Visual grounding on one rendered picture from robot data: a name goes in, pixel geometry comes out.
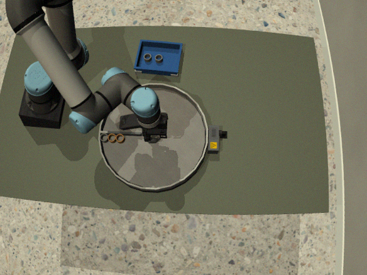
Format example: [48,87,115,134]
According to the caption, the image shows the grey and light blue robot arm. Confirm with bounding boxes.
[6,0,162,134]

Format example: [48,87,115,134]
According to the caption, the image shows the blue crate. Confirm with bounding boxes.
[134,40,183,77]

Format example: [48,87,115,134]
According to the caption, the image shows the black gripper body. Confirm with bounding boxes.
[141,112,168,139]

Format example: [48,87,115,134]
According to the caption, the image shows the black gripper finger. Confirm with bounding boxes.
[144,135,160,142]

